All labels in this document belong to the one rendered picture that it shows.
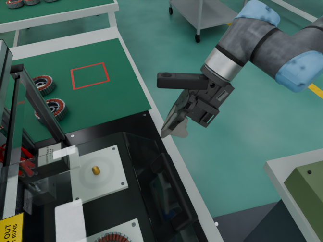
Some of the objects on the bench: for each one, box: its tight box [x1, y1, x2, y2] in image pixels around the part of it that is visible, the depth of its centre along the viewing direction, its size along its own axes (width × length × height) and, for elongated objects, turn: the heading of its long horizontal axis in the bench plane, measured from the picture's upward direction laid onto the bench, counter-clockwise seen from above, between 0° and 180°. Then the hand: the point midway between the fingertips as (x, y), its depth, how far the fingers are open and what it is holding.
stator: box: [32, 75, 55, 96], centre depth 96 cm, size 11×11×4 cm
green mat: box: [3, 38, 152, 143], centre depth 96 cm, size 94×61×1 cm, turn 112°
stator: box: [34, 98, 68, 124], centre depth 85 cm, size 11×11×4 cm
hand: (161, 132), depth 58 cm, fingers closed
